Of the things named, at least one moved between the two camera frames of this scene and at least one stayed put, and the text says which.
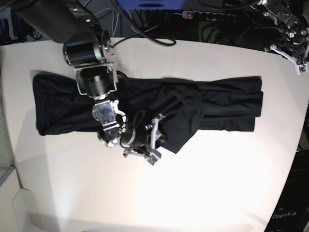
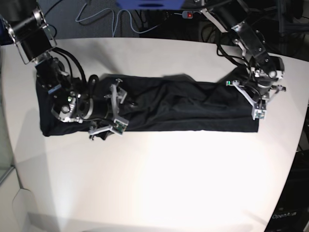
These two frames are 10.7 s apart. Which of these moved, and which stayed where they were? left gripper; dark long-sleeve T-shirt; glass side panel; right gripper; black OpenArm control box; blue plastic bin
Moved: right gripper; left gripper; dark long-sleeve T-shirt
Stayed: blue plastic bin; glass side panel; black OpenArm control box
